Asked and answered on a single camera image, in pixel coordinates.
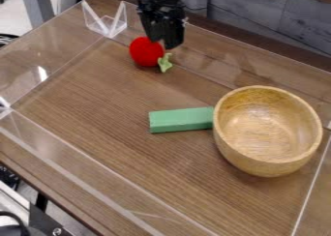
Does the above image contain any wooden bowl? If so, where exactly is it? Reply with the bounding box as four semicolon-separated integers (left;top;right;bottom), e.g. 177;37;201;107
214;85;324;177

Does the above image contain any grey metal post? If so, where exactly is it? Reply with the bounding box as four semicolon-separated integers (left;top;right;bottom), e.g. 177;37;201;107
23;0;55;28

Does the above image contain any black table clamp mount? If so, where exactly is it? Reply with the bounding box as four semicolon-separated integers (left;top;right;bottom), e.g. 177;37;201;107
29;204;74;236

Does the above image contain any black cable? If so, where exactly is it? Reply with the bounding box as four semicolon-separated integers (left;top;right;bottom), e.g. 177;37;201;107
0;210;31;236

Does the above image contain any clear acrylic corner bracket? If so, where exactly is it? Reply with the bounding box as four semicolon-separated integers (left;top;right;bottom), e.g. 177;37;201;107
82;0;129;39

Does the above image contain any red knitted strawberry fruit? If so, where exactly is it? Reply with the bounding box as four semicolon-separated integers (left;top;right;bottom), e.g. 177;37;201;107
130;37;174;73

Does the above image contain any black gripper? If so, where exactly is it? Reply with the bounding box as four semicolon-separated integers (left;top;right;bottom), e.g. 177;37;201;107
138;0;187;49

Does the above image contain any green rectangular block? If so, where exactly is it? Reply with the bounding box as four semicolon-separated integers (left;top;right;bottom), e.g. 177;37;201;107
149;106;214;133

